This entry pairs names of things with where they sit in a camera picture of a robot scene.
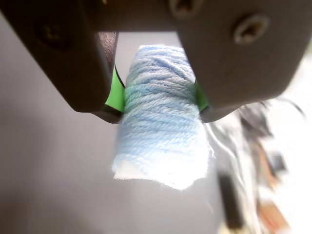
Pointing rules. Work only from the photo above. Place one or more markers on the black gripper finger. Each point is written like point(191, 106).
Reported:
point(239, 61)
point(65, 61)

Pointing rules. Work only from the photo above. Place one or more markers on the light blue yarn-wrapped block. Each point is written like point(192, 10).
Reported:
point(158, 126)

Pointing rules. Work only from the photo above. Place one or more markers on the grey table mat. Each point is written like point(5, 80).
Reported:
point(48, 170)

